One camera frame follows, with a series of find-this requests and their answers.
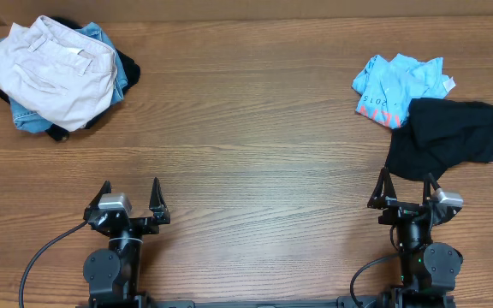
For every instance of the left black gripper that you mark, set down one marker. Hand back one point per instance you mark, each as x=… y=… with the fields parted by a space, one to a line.
x=151 y=225

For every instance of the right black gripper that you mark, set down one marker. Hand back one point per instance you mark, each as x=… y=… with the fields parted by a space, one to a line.
x=406 y=208

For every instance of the black t-shirt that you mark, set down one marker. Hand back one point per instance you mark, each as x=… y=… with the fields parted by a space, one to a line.
x=438 y=135

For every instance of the light blue printed t-shirt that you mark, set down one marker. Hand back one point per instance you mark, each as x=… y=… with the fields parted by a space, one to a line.
x=386 y=88

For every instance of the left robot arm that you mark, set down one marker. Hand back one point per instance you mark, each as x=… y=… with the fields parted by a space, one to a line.
x=113 y=273

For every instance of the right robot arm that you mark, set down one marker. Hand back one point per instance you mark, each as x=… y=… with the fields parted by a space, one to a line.
x=428 y=268

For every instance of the black folded garment under pile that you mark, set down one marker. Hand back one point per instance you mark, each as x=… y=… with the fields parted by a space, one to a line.
x=131 y=70

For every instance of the blue folded jeans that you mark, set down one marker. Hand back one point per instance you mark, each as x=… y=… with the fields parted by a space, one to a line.
x=26 y=120

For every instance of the beige folded trousers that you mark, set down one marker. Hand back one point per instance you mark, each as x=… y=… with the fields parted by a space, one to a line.
x=65 y=76

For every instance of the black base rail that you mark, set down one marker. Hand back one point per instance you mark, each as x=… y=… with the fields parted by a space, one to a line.
x=340 y=302

